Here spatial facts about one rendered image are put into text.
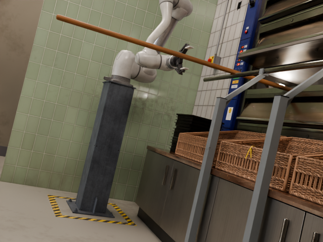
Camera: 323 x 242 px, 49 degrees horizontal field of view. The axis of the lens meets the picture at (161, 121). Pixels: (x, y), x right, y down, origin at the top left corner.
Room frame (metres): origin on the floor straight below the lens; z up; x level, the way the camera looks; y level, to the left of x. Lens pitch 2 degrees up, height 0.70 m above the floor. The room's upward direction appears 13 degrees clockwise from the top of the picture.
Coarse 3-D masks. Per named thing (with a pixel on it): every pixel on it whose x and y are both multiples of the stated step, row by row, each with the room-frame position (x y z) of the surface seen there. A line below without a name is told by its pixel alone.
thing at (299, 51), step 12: (264, 48) 2.36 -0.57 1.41; (276, 48) 2.23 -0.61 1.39; (288, 48) 2.16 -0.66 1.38; (300, 48) 2.09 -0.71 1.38; (312, 48) 2.03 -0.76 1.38; (252, 60) 2.60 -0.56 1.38; (264, 60) 2.51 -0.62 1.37; (276, 60) 2.42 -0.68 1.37; (288, 60) 2.34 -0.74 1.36; (300, 60) 2.27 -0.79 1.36
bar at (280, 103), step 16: (304, 64) 1.63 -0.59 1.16; (320, 64) 1.54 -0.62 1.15; (208, 80) 2.54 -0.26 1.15; (256, 80) 1.91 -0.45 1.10; (288, 96) 1.41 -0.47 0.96; (272, 112) 1.41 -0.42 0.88; (272, 128) 1.39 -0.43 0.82; (208, 144) 1.85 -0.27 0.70; (272, 144) 1.39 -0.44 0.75; (208, 160) 1.84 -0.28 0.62; (272, 160) 1.39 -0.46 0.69; (208, 176) 1.85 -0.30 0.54; (256, 192) 1.40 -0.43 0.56; (192, 208) 1.87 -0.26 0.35; (256, 208) 1.39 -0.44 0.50; (192, 224) 1.84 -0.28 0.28; (256, 224) 1.39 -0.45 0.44; (192, 240) 1.85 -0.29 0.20; (256, 240) 1.40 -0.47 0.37
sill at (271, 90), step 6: (252, 90) 2.65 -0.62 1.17; (258, 90) 2.58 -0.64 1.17; (264, 90) 2.51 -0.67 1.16; (270, 90) 2.45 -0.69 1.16; (276, 90) 2.38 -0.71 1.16; (282, 90) 2.33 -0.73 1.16; (288, 90) 2.27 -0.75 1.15; (306, 90) 2.12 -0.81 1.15; (312, 90) 2.07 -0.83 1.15; (318, 90) 2.03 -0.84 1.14
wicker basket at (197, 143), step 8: (184, 136) 2.42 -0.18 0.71; (192, 136) 2.29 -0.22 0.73; (200, 136) 2.20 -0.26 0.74; (224, 136) 2.62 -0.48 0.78; (232, 136) 2.64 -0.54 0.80; (240, 136) 2.59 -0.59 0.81; (248, 136) 2.51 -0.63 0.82; (256, 136) 2.42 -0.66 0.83; (264, 136) 2.34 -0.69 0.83; (280, 136) 2.20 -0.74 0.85; (184, 144) 2.40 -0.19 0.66; (192, 144) 2.27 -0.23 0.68; (200, 144) 2.17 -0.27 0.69; (176, 152) 2.49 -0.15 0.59; (184, 152) 2.37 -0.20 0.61; (192, 152) 2.25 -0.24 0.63; (200, 152) 2.15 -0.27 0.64; (216, 152) 2.00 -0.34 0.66; (200, 160) 2.12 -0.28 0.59; (216, 160) 2.01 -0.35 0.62
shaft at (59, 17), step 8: (56, 16) 1.87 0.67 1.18; (64, 16) 1.88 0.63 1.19; (80, 24) 1.91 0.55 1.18; (88, 24) 1.92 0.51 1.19; (104, 32) 1.96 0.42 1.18; (112, 32) 1.97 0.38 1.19; (128, 40) 2.01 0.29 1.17; (136, 40) 2.02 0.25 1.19; (152, 48) 2.07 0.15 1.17; (160, 48) 2.07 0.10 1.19; (176, 56) 2.12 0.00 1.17; (184, 56) 2.13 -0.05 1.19; (208, 64) 2.19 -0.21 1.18; (216, 64) 2.22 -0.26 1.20; (232, 72) 2.26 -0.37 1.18; (240, 72) 2.28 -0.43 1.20; (264, 80) 2.35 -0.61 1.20
